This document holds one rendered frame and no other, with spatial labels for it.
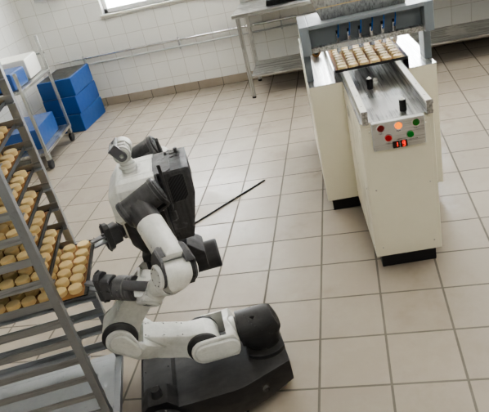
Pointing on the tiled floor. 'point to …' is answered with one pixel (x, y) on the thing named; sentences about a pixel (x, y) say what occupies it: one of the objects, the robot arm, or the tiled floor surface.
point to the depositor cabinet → (333, 142)
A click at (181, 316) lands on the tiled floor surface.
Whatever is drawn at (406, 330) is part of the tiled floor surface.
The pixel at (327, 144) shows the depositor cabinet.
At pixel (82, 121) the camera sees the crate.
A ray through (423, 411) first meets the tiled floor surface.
